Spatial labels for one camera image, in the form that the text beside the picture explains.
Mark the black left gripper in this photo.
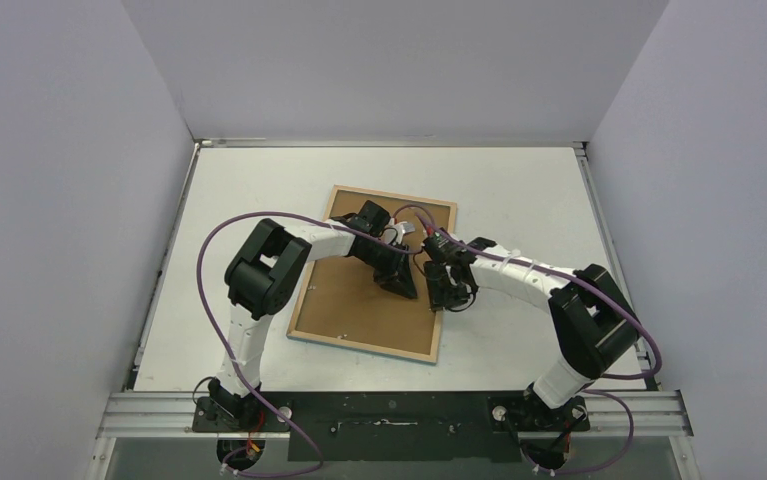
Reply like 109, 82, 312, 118
356, 240, 415, 301

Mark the brown cardboard backing board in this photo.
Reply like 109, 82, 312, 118
294, 192, 454, 359

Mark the wooden picture frame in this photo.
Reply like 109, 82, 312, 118
286, 184, 459, 366

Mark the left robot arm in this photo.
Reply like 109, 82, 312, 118
208, 201, 418, 431

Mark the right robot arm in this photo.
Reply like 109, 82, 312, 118
422, 231, 640, 430

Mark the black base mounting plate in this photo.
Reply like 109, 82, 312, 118
191, 391, 590, 463

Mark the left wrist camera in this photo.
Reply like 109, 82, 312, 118
394, 221, 416, 236

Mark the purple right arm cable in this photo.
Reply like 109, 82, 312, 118
392, 203, 664, 478

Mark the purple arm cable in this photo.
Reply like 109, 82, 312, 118
196, 211, 424, 478
392, 203, 664, 478

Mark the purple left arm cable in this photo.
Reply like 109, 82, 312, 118
196, 211, 424, 478

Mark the aluminium front rail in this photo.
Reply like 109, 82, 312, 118
97, 390, 694, 439

